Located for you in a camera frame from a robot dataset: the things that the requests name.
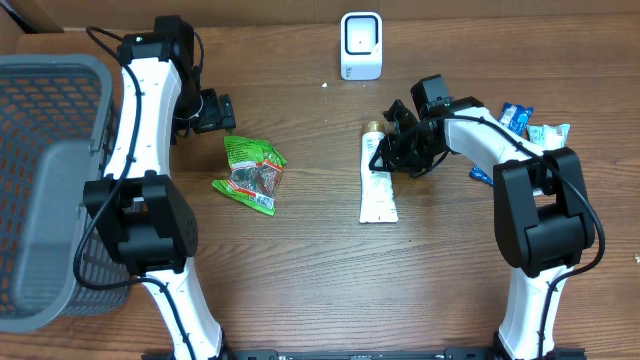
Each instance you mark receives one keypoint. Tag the mint tissue wipes pack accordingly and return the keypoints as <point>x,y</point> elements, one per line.
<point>549,137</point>

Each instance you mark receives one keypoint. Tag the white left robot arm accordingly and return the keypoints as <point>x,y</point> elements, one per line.
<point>143,221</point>

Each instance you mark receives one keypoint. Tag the green snack bag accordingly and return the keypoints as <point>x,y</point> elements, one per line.
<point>256,171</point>

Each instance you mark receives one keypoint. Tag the white cream tube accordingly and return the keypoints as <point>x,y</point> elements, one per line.
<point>377,196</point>

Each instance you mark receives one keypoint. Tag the grey plastic basket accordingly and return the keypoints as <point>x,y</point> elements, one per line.
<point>58,128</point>

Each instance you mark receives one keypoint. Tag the white barcode scanner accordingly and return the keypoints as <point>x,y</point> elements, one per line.
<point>361,46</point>

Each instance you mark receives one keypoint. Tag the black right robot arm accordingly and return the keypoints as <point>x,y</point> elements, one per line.
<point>545,227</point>

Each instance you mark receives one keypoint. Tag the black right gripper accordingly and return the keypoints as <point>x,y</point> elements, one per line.
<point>390,147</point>

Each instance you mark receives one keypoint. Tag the blue snack wrapper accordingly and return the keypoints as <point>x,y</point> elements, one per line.
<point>515,117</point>

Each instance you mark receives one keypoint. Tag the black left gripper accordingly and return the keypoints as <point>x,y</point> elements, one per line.
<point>220,112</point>

